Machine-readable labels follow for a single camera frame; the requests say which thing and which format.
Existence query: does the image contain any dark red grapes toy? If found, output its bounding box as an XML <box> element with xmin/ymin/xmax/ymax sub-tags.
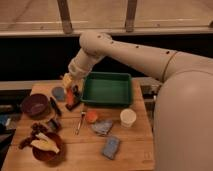
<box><xmin>19</xmin><ymin>123</ymin><xmax>48</xmax><ymax>149</ymax></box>

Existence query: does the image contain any blue sponge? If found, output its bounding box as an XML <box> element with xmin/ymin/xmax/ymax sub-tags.
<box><xmin>101</xmin><ymin>136</ymin><xmax>120</xmax><ymax>160</ymax></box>

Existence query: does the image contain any red bowl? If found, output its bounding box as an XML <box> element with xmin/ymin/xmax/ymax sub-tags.
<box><xmin>32</xmin><ymin>132</ymin><xmax>63</xmax><ymax>162</ymax></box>

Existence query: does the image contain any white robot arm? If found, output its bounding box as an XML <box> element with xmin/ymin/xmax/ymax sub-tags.
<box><xmin>68</xmin><ymin>30</ymin><xmax>213</xmax><ymax>171</ymax></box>

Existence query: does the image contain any wooden cutting board table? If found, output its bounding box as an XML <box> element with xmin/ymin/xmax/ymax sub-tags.
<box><xmin>1</xmin><ymin>78</ymin><xmax>154</xmax><ymax>171</ymax></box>

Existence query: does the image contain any small dark metal object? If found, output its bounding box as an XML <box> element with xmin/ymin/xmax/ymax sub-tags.
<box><xmin>46</xmin><ymin>119</ymin><xmax>61</xmax><ymax>132</ymax></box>

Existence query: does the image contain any green plastic tray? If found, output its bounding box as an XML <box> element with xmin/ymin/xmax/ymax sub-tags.
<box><xmin>81</xmin><ymin>72</ymin><xmax>133</xmax><ymax>107</ymax></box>

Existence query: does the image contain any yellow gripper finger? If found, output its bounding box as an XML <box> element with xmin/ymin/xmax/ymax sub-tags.
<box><xmin>62</xmin><ymin>73</ymin><xmax>72</xmax><ymax>89</ymax></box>

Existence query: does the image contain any black marker pen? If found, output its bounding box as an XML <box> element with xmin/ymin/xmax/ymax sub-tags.
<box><xmin>50</xmin><ymin>97</ymin><xmax>62</xmax><ymax>116</ymax></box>

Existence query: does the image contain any black rectangular block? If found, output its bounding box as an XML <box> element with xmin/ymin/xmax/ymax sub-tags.
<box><xmin>65</xmin><ymin>101</ymin><xmax>81</xmax><ymax>111</ymax></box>

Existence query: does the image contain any blue grey cup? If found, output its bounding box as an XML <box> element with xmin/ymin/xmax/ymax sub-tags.
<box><xmin>52</xmin><ymin>87</ymin><xmax>65</xmax><ymax>101</ymax></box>

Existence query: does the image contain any white paper cup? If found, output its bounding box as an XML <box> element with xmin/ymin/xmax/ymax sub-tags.
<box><xmin>120</xmin><ymin>108</ymin><xmax>137</xmax><ymax>128</ymax></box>

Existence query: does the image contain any grey crumpled cloth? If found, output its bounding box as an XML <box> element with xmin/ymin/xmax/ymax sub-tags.
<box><xmin>91</xmin><ymin>120</ymin><xmax>113</xmax><ymax>136</ymax></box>

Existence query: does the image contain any yellow banana peel toy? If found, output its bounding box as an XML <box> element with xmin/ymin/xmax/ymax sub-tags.
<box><xmin>31</xmin><ymin>133</ymin><xmax>60</xmax><ymax>153</ymax></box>

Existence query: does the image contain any apple toy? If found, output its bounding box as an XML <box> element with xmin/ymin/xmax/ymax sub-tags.
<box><xmin>85</xmin><ymin>110</ymin><xmax>98</xmax><ymax>124</ymax></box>

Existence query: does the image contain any purple bowl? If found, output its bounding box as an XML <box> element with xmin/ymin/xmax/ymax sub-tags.
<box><xmin>20</xmin><ymin>93</ymin><xmax>49</xmax><ymax>117</ymax></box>

